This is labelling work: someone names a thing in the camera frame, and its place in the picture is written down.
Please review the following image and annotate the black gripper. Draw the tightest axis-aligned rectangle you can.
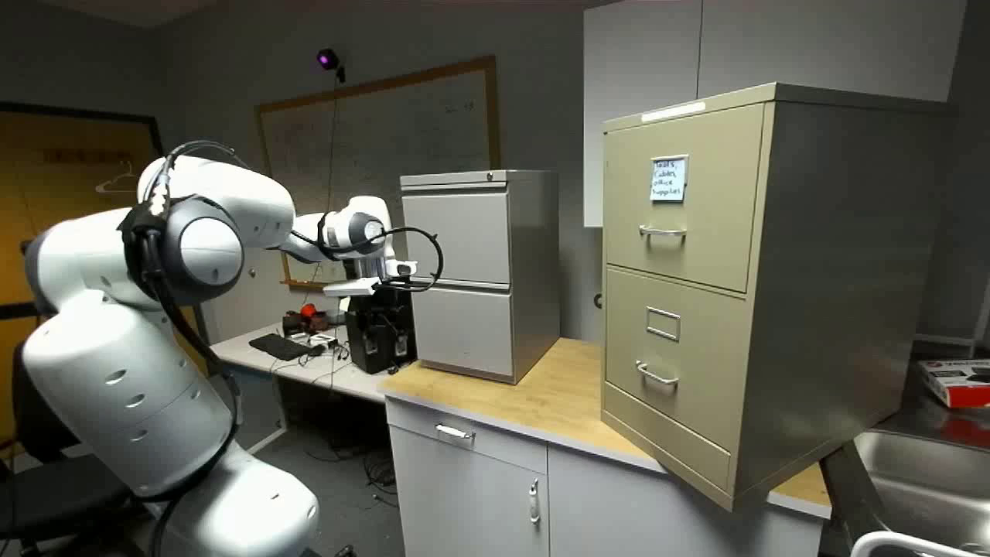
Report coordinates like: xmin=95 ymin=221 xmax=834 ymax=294
xmin=343 ymin=284 xmax=421 ymax=378

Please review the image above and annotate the gray file cabinet drawer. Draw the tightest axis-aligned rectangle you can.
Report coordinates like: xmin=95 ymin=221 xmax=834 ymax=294
xmin=401 ymin=188 xmax=513 ymax=294
xmin=408 ymin=282 xmax=518 ymax=381

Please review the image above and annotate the gray file cabinet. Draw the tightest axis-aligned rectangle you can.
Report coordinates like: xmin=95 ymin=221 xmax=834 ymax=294
xmin=396 ymin=168 xmax=567 ymax=388

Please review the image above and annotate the grey cabinet drawer front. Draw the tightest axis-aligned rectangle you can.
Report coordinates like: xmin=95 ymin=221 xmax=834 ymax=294
xmin=382 ymin=398 xmax=831 ymax=557

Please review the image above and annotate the beige drawer with paper label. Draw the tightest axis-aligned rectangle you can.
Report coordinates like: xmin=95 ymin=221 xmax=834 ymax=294
xmin=600 ymin=102 xmax=774 ymax=298

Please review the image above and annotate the beige file cabinet body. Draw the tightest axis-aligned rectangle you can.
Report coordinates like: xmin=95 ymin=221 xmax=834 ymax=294
xmin=599 ymin=81 xmax=956 ymax=517

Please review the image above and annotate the white office desk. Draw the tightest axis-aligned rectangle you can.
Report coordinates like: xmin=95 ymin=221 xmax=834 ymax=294
xmin=208 ymin=323 xmax=396 ymax=409

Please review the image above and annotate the black keyboard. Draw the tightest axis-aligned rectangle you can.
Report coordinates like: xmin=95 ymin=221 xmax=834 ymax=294
xmin=249 ymin=333 xmax=316 ymax=365

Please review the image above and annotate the wood framed whiteboard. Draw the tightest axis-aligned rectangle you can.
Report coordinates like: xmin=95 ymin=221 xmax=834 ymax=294
xmin=253 ymin=54 xmax=508 ymax=294

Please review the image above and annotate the white paper label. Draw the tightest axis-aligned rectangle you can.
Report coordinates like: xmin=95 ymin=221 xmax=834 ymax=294
xmin=646 ymin=153 xmax=692 ymax=207

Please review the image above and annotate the wooden door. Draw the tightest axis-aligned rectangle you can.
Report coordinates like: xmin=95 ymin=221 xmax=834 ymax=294
xmin=0 ymin=99 xmax=163 ymax=450

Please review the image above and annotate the white curved tube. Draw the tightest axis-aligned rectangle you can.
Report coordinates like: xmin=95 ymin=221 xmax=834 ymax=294
xmin=848 ymin=527 xmax=985 ymax=557

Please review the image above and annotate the steel sink basin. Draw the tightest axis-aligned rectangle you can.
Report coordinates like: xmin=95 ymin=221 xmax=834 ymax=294
xmin=848 ymin=425 xmax=990 ymax=557

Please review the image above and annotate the red and white box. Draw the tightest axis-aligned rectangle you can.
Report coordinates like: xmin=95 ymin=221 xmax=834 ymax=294
xmin=915 ymin=357 xmax=990 ymax=416

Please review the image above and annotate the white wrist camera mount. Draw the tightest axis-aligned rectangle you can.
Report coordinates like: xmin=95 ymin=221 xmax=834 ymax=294
xmin=321 ymin=269 xmax=417 ymax=305

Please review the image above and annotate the silver counter drawer handle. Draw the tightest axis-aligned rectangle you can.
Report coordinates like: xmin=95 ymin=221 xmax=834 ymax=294
xmin=430 ymin=419 xmax=481 ymax=450

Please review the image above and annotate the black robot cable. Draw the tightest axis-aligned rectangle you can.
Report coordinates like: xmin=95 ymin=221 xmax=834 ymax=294
xmin=120 ymin=136 xmax=448 ymax=343

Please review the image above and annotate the thin black camera stand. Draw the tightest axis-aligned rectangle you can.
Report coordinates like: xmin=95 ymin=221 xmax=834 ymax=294
xmin=326 ymin=78 xmax=343 ymax=222

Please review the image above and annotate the camera with purple light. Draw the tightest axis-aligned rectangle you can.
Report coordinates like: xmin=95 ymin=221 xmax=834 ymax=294
xmin=313 ymin=44 xmax=350 ymax=87

